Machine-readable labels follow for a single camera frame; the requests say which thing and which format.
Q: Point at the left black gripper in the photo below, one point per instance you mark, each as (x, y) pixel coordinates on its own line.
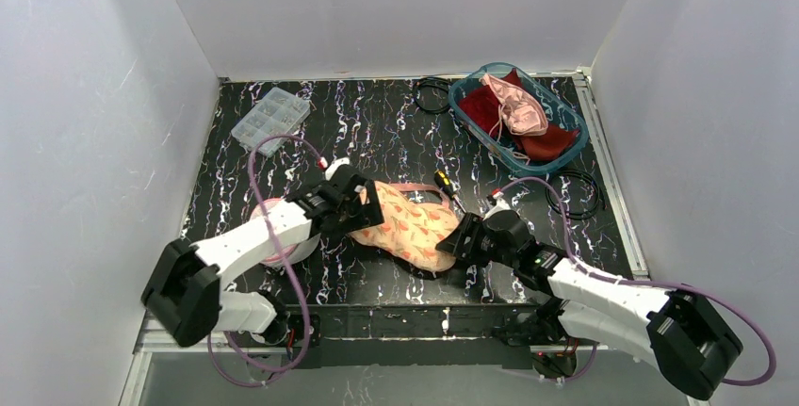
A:
(356, 202)

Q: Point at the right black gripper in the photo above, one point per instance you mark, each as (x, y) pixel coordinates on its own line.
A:
(466, 239)

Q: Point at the floral mesh laundry bag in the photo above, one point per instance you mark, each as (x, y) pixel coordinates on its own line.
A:
(411, 231)

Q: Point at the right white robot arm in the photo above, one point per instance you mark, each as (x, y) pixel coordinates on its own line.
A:
(678, 332)

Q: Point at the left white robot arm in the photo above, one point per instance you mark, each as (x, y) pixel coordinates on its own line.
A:
(187, 290)

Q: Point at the pink bra in basin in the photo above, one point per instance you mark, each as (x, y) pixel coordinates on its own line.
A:
(518, 110)

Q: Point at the black yellow screwdriver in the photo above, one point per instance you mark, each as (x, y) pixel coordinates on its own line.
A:
(447, 187)

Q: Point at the clear plastic compartment box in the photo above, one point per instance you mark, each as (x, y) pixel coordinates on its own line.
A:
(278, 112)

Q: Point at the dark red cloth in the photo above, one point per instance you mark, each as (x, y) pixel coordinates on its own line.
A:
(480, 105)

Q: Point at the teal plastic basin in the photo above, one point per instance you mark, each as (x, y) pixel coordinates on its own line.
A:
(561, 113)

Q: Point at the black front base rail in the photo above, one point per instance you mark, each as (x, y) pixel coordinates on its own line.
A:
(457, 334)

